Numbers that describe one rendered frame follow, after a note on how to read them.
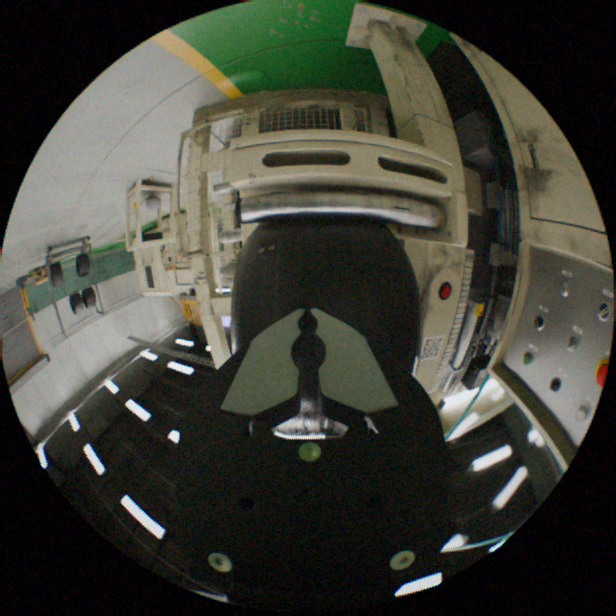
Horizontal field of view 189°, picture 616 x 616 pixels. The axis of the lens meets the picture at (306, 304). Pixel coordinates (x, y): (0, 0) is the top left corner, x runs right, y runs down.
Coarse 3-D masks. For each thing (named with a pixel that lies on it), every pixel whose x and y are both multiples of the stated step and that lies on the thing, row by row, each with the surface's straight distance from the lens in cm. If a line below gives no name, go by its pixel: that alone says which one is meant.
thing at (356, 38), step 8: (360, 8) 101; (368, 8) 101; (376, 8) 102; (352, 16) 103; (360, 16) 103; (368, 16) 103; (376, 16) 103; (384, 16) 104; (400, 16) 104; (352, 24) 104; (360, 24) 105; (368, 24) 104; (400, 24) 106; (408, 24) 107; (416, 24) 107; (424, 24) 108; (352, 32) 106; (360, 32) 107; (408, 32) 109; (416, 32) 110; (352, 40) 109; (360, 40) 109; (368, 48) 112
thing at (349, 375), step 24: (312, 312) 11; (336, 336) 9; (360, 336) 10; (336, 360) 8; (360, 360) 8; (336, 384) 7; (360, 384) 7; (384, 384) 8; (336, 408) 7; (360, 408) 7; (384, 408) 7
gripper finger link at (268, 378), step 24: (264, 336) 10; (288, 336) 9; (264, 360) 8; (288, 360) 8; (240, 384) 8; (264, 384) 7; (288, 384) 7; (240, 408) 7; (264, 408) 7; (288, 408) 7
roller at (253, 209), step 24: (288, 192) 30; (312, 192) 29; (336, 192) 30; (240, 216) 30; (264, 216) 29; (288, 216) 29; (312, 216) 29; (336, 216) 29; (360, 216) 30; (384, 216) 31; (408, 216) 33; (432, 216) 35
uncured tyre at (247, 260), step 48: (288, 240) 26; (336, 240) 26; (384, 240) 28; (240, 288) 26; (288, 288) 22; (336, 288) 22; (384, 288) 23; (240, 336) 24; (384, 336) 23; (288, 432) 33; (336, 432) 34
